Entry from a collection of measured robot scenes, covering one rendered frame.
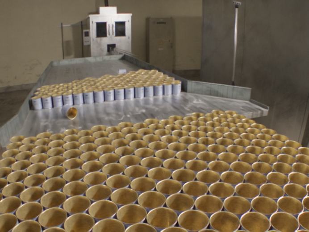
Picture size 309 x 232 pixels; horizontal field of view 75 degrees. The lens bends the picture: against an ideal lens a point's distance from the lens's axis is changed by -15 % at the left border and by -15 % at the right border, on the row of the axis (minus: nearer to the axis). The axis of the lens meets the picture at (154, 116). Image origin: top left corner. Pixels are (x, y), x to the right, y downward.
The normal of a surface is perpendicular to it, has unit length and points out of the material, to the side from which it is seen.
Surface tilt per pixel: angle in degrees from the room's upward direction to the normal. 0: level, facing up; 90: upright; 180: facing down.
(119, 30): 90
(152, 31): 90
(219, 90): 90
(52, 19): 90
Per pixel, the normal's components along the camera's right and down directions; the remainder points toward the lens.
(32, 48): 0.34, 0.33
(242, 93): -0.43, 0.32
